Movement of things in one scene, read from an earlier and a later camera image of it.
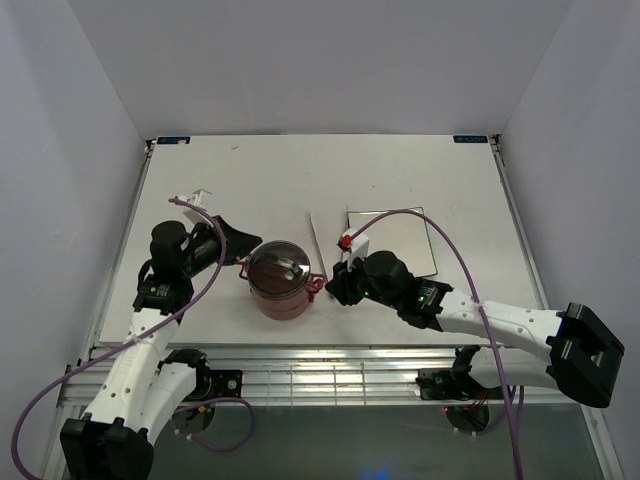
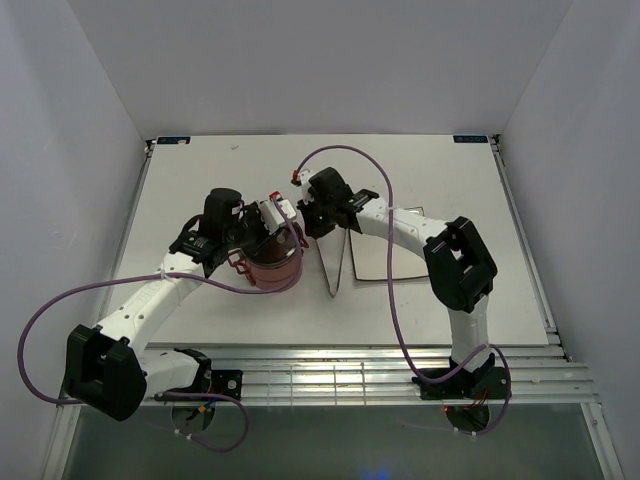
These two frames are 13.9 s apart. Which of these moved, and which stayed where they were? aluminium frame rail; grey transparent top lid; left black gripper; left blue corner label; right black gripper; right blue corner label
Moved: left black gripper; right black gripper; grey transparent top lid
Stayed: left blue corner label; aluminium frame rail; right blue corner label
